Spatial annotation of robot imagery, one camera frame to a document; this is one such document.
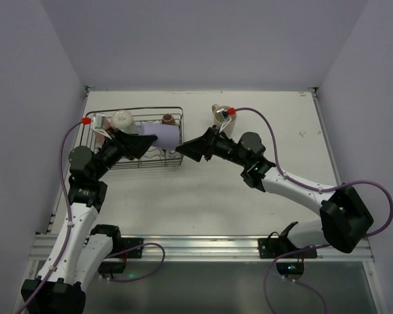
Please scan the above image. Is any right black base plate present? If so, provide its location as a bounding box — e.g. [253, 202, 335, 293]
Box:
[257, 222, 318, 259]

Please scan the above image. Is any controller box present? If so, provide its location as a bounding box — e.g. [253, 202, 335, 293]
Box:
[276, 262, 305, 281]
[98, 261, 126, 275]

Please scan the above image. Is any left controller box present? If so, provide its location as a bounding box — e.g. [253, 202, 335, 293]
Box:
[98, 261, 126, 275]

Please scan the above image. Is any purple cable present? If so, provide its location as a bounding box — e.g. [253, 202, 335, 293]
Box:
[232, 107, 393, 237]
[16, 121, 86, 314]

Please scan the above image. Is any brown ceramic cup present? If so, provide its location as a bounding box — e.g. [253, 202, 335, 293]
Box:
[161, 114, 176, 126]

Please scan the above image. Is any pink plastic cup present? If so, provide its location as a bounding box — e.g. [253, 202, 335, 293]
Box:
[94, 118, 112, 147]

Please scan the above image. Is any small clear glass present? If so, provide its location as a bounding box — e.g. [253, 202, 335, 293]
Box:
[166, 150, 180, 161]

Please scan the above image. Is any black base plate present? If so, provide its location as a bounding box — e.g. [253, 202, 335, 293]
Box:
[113, 237, 144, 259]
[257, 222, 318, 259]

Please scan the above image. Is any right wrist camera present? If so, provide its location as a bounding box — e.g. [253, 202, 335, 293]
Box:
[214, 107, 233, 131]

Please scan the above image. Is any black wire dish rack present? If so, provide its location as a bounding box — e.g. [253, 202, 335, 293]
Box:
[77, 107, 184, 170]

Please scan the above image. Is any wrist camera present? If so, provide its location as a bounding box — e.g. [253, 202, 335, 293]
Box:
[81, 113, 109, 138]
[214, 107, 233, 131]

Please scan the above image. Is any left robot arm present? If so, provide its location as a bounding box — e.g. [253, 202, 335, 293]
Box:
[19, 131, 157, 313]

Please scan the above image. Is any lilac plastic cup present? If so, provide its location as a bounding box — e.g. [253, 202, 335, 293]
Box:
[139, 124, 180, 150]

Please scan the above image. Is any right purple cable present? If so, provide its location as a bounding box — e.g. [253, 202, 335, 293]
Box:
[232, 107, 393, 237]

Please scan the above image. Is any cream floral mug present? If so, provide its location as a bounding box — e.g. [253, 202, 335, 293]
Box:
[212, 104, 237, 137]

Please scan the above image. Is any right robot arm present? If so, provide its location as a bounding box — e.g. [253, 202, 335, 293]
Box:
[176, 127, 374, 253]

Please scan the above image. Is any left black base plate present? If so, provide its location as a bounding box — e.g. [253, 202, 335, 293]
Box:
[113, 237, 144, 259]

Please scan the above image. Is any right controller box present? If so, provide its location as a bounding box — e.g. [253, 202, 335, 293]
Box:
[276, 262, 305, 281]

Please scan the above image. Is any white patterned mug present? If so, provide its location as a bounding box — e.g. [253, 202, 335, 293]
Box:
[111, 111, 139, 134]

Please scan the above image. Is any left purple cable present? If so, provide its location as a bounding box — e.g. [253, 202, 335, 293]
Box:
[16, 121, 86, 314]

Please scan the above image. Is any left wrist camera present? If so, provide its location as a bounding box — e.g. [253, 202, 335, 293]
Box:
[81, 113, 109, 138]

